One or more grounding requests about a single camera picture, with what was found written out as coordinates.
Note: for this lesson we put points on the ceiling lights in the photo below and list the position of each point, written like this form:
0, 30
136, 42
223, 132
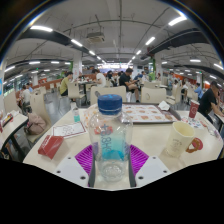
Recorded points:
176, 20

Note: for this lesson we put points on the dark tray with printed liner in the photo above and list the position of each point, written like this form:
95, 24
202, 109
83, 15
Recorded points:
146, 113

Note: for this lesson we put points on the crumpled white napkin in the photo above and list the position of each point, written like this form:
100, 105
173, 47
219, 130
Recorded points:
164, 105

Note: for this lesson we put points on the small clear sanitizer bottle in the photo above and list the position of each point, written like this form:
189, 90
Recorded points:
76, 113

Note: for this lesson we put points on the crumpled food wrapper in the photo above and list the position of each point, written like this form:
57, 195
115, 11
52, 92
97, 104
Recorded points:
87, 115

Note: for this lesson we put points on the small red box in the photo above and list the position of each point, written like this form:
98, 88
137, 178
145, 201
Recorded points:
50, 146

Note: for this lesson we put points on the beige chair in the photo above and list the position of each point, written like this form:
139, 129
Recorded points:
153, 95
108, 91

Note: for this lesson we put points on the clear blue-capped water bottle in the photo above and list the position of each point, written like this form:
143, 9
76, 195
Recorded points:
110, 133

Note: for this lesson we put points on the neighbouring beige table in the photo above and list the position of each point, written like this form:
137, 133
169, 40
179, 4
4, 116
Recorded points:
11, 125

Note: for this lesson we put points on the pink backpack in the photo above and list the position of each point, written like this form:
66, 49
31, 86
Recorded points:
35, 124

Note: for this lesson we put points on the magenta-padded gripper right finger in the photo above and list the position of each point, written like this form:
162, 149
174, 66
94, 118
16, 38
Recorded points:
138, 158

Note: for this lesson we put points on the group of beige chairs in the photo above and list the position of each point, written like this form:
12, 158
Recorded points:
176, 91

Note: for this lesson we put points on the ceiling air conditioner unit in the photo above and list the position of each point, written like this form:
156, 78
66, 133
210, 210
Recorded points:
96, 37

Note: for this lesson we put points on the colourful printed leaflet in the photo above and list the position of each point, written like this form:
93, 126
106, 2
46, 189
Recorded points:
192, 122

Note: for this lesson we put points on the red paper cup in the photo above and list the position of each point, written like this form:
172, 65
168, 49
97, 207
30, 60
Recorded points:
194, 108

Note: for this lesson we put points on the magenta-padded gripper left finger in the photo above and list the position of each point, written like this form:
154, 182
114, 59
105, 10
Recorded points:
83, 158

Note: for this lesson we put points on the person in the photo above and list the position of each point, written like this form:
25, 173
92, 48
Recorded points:
125, 80
207, 100
26, 95
100, 79
65, 85

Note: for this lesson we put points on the white printed paper card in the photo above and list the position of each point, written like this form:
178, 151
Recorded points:
68, 130

